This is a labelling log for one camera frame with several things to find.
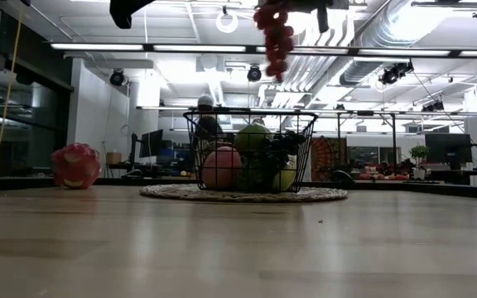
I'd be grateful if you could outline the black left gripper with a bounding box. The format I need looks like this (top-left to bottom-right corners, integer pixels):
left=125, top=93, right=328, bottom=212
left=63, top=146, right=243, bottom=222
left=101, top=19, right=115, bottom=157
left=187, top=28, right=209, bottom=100
left=108, top=0, right=157, bottom=30

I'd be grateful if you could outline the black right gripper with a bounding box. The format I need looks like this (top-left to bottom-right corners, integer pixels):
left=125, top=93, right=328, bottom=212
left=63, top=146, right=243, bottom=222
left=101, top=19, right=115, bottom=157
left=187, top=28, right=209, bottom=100
left=290, top=0, right=349, bottom=33

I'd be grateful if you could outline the red grape bunch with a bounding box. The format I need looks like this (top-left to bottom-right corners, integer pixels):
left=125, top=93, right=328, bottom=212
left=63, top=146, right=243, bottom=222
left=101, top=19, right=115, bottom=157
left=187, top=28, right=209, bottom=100
left=253, top=0, right=296, bottom=83

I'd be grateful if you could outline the black grape bunch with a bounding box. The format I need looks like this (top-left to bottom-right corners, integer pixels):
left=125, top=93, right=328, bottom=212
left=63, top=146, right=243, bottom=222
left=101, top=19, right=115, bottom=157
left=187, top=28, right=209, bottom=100
left=244, top=130, right=306, bottom=190

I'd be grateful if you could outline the light green pear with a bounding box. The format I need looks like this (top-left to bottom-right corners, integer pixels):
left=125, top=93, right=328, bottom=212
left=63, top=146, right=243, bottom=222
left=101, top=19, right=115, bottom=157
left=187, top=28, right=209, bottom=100
left=233, top=123, right=273, bottom=156

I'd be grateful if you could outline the pink peach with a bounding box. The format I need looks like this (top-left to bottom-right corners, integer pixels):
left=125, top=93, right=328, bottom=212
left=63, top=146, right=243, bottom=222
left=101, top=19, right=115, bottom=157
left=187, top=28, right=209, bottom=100
left=201, top=145, right=243, bottom=191

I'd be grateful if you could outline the distant produce pile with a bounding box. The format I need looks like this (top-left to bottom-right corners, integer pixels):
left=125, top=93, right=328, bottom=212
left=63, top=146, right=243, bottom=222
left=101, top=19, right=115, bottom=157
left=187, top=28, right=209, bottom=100
left=358, top=161, right=410, bottom=181

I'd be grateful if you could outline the long ceiling light bar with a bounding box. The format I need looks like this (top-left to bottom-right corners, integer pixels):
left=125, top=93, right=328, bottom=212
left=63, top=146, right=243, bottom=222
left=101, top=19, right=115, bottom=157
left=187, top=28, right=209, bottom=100
left=50, top=41, right=477, bottom=59

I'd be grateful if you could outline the black ceiling spotlight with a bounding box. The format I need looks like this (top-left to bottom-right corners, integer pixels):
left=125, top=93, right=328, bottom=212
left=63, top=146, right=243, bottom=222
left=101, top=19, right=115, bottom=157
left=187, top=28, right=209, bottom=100
left=246, top=64, right=263, bottom=83
left=108, top=68, right=126, bottom=88

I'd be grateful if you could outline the person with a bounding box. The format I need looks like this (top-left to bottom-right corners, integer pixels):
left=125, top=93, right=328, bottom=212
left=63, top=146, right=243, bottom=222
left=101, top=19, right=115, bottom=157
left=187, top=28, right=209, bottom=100
left=195, top=94, right=225, bottom=144

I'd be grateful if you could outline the small dark computer monitor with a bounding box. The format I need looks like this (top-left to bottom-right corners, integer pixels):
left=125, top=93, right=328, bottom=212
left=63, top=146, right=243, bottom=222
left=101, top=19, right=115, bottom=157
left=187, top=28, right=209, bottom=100
left=138, top=128, right=165, bottom=159

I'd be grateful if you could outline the black ceiling track fixture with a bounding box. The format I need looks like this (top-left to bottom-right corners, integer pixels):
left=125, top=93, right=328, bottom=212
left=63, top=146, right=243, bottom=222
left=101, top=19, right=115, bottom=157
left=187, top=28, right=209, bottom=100
left=411, top=1, right=477, bottom=19

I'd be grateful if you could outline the small black spotlight cluster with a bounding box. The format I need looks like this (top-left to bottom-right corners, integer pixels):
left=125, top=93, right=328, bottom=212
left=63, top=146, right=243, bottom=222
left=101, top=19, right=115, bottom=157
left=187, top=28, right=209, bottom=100
left=422, top=100, right=446, bottom=113

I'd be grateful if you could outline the pink dragon fruit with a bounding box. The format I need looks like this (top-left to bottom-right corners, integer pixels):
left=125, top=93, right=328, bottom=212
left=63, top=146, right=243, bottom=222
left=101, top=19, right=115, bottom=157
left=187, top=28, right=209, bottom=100
left=51, top=142, right=102, bottom=190

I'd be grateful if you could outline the potted green plant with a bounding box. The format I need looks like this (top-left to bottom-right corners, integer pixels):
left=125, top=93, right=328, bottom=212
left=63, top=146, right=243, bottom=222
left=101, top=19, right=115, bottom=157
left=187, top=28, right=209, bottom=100
left=409, top=144, right=431, bottom=180

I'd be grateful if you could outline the round woven placemat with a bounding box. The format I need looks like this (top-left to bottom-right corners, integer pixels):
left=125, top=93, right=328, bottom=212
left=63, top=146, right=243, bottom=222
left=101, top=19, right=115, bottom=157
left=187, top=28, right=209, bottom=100
left=138, top=183, right=349, bottom=204

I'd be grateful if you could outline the wide dark computer monitor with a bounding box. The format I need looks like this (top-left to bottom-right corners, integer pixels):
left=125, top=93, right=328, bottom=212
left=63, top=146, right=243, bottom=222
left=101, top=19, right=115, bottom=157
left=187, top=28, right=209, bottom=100
left=424, top=132, right=472, bottom=166

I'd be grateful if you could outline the white hanging ring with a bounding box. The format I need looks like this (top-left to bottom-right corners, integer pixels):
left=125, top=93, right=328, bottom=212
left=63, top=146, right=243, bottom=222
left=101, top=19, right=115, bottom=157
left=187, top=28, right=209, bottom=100
left=214, top=9, right=240, bottom=35

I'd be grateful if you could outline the silver ventilation duct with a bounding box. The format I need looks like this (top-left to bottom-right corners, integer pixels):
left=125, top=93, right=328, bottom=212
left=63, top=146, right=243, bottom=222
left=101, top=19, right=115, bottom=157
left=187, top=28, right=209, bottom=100
left=340, top=0, right=434, bottom=87

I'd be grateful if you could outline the black wire basket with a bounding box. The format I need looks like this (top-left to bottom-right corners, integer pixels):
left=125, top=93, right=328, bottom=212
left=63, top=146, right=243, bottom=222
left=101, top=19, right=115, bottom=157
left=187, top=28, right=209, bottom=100
left=182, top=108, right=319, bottom=195

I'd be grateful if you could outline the orange patterned wall hanging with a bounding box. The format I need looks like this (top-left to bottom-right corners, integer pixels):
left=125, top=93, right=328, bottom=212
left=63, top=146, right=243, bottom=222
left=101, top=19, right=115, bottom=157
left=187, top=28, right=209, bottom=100
left=311, top=136, right=348, bottom=182

